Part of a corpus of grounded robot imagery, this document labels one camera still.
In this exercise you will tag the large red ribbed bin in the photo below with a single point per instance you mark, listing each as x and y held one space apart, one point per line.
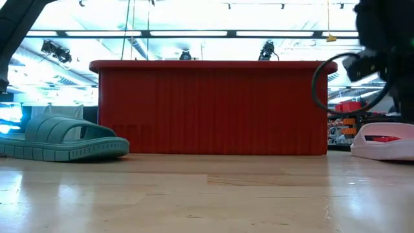
210 106

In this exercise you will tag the red storage box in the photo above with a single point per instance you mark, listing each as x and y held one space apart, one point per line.
349 106

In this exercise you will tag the black round spotlight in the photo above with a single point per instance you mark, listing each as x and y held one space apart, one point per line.
185 55

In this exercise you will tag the black ceiling spotlight cluster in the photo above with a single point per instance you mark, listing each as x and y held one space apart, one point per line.
59 53

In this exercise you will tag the shelf with orange bins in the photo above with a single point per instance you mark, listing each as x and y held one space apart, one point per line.
349 131

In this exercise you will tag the light teal rubber slide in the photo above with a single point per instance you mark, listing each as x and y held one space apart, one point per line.
64 149

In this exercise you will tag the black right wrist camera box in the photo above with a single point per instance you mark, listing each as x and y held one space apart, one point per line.
362 66

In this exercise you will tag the yellow hanging tag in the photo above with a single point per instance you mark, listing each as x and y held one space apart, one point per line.
331 38

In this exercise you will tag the glowing blue monitor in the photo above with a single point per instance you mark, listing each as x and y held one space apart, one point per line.
9 116

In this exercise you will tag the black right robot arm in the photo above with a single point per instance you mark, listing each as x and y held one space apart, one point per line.
388 22

